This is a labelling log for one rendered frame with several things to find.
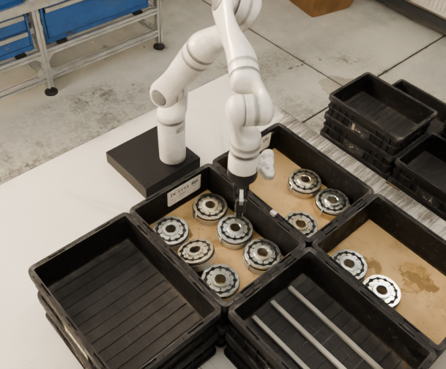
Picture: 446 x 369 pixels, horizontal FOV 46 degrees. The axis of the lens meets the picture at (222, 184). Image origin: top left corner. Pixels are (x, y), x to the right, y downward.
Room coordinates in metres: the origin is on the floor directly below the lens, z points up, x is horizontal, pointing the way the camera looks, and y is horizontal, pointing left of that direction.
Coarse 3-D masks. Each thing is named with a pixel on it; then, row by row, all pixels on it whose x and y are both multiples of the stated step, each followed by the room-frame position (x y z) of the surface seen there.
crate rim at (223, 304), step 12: (204, 168) 1.09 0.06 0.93; (216, 168) 1.10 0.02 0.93; (180, 180) 1.04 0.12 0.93; (228, 180) 1.06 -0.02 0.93; (144, 204) 0.94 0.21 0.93; (288, 228) 0.89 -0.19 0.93; (300, 240) 0.86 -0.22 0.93; (168, 252) 0.79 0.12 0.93; (180, 264) 0.75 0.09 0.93; (276, 264) 0.77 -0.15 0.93; (192, 276) 0.72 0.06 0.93; (264, 276) 0.74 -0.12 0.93; (204, 288) 0.69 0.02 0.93; (252, 288) 0.70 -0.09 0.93; (216, 300) 0.66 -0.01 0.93; (228, 300) 0.66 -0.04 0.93
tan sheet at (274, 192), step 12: (276, 156) 1.28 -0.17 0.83; (276, 168) 1.22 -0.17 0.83; (288, 168) 1.22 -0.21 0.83; (300, 168) 1.23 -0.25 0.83; (264, 180) 1.16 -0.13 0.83; (276, 180) 1.17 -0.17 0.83; (264, 192) 1.11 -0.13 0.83; (276, 192) 1.12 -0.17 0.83; (288, 192) 1.12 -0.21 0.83; (276, 204) 1.06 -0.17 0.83; (288, 204) 1.07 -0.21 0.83; (300, 204) 1.07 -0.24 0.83; (312, 204) 1.08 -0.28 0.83
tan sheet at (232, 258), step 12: (204, 192) 1.09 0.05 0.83; (192, 204) 1.04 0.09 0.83; (180, 216) 0.99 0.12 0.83; (192, 216) 0.99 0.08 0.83; (192, 228) 0.94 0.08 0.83; (204, 228) 0.95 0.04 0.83; (216, 228) 0.95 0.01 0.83; (216, 240) 0.91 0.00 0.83; (216, 252) 0.87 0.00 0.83; (228, 252) 0.87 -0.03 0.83; (240, 252) 0.88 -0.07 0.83; (228, 264) 0.83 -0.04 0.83; (240, 264) 0.83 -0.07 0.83; (240, 276) 0.80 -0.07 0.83; (252, 276) 0.80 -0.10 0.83; (240, 288) 0.76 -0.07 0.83
